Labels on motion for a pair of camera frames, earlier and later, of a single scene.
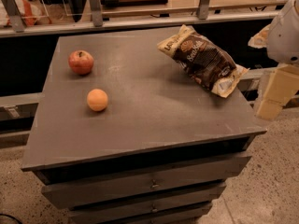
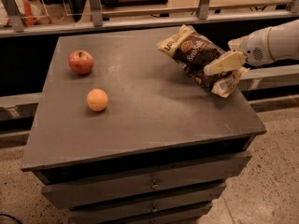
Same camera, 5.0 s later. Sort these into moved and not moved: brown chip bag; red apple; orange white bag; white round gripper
Moved: white round gripper
Not moved: brown chip bag; red apple; orange white bag
